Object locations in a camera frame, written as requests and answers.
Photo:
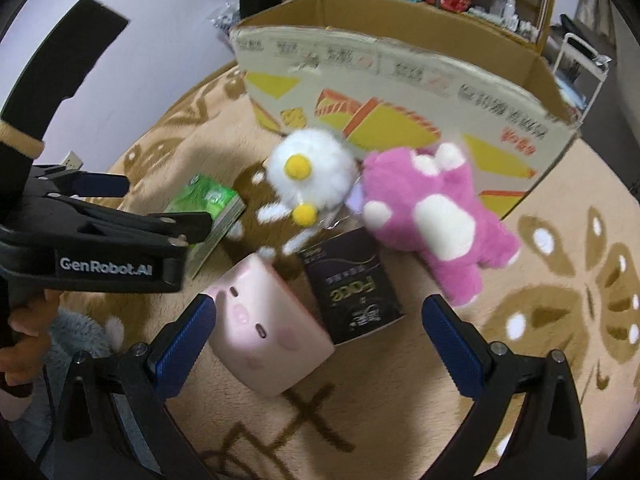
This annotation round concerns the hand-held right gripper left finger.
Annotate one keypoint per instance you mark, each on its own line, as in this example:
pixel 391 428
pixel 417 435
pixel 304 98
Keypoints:
pixel 182 347

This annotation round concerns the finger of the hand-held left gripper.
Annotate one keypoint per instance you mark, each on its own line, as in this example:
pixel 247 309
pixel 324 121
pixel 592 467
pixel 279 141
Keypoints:
pixel 150 225

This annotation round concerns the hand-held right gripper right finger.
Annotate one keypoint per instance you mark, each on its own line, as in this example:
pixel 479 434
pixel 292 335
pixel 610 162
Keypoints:
pixel 450 340

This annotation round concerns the green tissue pack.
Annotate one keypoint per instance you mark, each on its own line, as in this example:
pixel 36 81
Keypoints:
pixel 210 215

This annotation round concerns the pink pig plush cube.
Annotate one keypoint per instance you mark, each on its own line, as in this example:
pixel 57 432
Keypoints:
pixel 262 327

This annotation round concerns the black tissue pack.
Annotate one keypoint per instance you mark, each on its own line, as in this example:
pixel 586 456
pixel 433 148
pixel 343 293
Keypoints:
pixel 352 287

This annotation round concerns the pink and white plush toy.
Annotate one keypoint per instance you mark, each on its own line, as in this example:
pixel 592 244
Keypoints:
pixel 435 222

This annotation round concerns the white fluffy plush toy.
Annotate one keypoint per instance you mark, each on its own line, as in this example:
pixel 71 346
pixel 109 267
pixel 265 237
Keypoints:
pixel 307 172

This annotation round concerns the cardboard box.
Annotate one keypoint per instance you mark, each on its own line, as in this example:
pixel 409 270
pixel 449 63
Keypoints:
pixel 400 95

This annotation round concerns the person's left forearm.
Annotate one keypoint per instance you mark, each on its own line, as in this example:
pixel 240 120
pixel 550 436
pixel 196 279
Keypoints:
pixel 47 85

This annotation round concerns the person's left hand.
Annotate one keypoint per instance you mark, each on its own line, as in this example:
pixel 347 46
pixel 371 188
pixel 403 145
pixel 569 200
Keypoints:
pixel 20 340

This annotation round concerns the grey fluffy plush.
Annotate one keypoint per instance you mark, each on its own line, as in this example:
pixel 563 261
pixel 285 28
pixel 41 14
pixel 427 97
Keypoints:
pixel 82 335

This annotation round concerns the clear plastic bag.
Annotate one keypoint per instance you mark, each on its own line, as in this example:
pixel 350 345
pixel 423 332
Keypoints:
pixel 225 20

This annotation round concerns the white metal rack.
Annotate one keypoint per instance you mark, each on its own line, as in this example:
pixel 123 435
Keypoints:
pixel 582 67

